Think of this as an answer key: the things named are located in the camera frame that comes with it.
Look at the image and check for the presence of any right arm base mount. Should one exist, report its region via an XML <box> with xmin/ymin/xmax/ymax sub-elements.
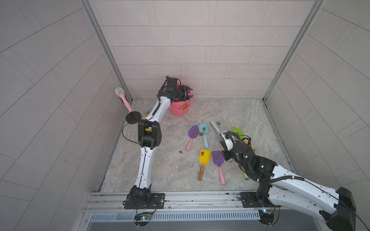
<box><xmin>237</xmin><ymin>184</ymin><xmax>276</xmax><ymax>208</ymax></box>

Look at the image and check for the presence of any purple round trowel pink handle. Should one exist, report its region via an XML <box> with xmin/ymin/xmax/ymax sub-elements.
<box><xmin>186</xmin><ymin>125</ymin><xmax>199</xmax><ymax>152</ymax></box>

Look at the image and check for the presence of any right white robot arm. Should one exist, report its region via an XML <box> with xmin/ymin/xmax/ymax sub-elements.
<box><xmin>219</xmin><ymin>131</ymin><xmax>356</xmax><ymax>231</ymax></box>

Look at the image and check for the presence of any light blue trowel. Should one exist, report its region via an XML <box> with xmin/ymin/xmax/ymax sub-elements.
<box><xmin>198</xmin><ymin>123</ymin><xmax>209</xmax><ymax>149</ymax></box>

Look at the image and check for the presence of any green leaf trowel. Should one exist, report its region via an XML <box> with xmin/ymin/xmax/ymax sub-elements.
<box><xmin>232</xmin><ymin>127</ymin><xmax>245</xmax><ymax>139</ymax></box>

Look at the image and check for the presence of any pink plastic bucket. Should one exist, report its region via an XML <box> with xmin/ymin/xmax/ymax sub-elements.
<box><xmin>169</xmin><ymin>85</ymin><xmax>193</xmax><ymax>116</ymax></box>

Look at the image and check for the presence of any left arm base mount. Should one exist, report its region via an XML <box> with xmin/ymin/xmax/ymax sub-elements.
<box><xmin>122</xmin><ymin>186</ymin><xmax>165</xmax><ymax>209</ymax></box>

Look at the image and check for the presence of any yellow shovel wooden handle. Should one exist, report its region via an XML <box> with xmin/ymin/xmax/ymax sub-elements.
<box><xmin>198</xmin><ymin>149</ymin><xmax>212</xmax><ymax>181</ymax></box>

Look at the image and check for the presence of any purple square shovel front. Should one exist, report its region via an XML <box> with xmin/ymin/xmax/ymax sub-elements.
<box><xmin>212</xmin><ymin>151</ymin><xmax>226</xmax><ymax>186</ymax></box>

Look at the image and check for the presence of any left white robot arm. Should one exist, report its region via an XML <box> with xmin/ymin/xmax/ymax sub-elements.
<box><xmin>130</xmin><ymin>83</ymin><xmax>193</xmax><ymax>205</ymax></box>

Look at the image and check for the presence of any pink toy microphone on stand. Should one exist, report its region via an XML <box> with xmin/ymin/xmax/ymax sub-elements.
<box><xmin>115</xmin><ymin>87</ymin><xmax>142</xmax><ymax>124</ymax></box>

